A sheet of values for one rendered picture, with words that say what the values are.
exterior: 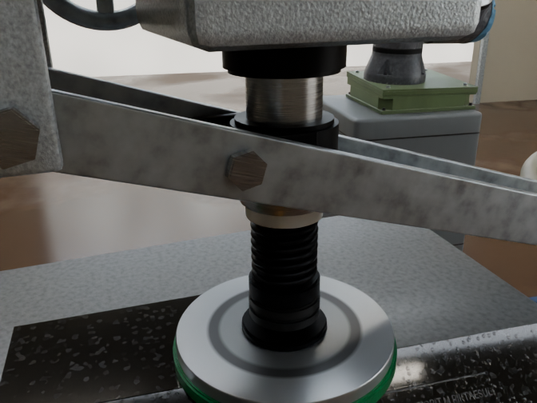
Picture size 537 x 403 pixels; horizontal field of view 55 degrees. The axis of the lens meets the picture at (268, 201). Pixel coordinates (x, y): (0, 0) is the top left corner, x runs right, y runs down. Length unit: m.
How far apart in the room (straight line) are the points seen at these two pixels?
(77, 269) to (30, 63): 0.45
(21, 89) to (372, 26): 0.21
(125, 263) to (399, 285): 0.36
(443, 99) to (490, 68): 4.91
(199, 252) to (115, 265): 0.11
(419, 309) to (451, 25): 0.34
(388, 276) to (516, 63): 6.11
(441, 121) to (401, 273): 0.95
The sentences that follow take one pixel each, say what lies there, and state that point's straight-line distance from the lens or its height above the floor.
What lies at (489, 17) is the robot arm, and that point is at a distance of 1.74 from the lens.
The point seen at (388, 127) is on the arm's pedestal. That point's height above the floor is 0.82.
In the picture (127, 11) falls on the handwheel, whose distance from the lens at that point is 0.55.
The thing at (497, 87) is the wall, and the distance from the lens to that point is 6.63.
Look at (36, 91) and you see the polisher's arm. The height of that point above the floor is 1.12.
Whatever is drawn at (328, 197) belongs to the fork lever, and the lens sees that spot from 0.41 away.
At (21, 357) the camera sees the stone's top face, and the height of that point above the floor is 0.84.
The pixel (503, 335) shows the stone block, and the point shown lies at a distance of 0.61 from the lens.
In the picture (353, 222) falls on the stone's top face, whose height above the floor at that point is 0.84.
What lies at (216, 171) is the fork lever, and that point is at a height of 1.06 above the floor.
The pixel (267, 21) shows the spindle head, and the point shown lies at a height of 1.16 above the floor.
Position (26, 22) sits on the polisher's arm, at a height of 1.16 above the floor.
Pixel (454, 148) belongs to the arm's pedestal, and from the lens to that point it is 1.63.
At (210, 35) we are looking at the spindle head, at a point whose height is 1.15.
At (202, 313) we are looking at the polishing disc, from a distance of 0.55.
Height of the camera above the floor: 1.17
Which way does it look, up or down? 22 degrees down
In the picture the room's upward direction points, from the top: 1 degrees counter-clockwise
